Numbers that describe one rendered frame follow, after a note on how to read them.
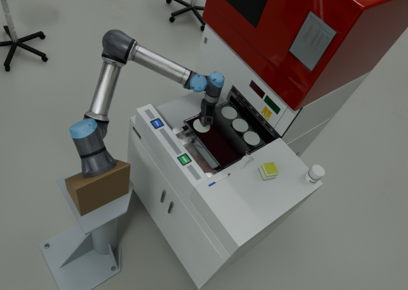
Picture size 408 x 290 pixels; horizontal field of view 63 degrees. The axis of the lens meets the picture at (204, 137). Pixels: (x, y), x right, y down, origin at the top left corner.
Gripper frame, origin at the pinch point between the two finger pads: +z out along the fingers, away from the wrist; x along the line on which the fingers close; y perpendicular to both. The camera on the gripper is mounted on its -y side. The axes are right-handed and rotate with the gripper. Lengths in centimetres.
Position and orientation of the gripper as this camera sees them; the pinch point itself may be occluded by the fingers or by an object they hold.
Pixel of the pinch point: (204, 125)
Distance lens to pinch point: 182.8
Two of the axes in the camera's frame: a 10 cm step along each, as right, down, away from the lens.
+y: -0.1, -8.0, 6.1
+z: -1.8, 6.0, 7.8
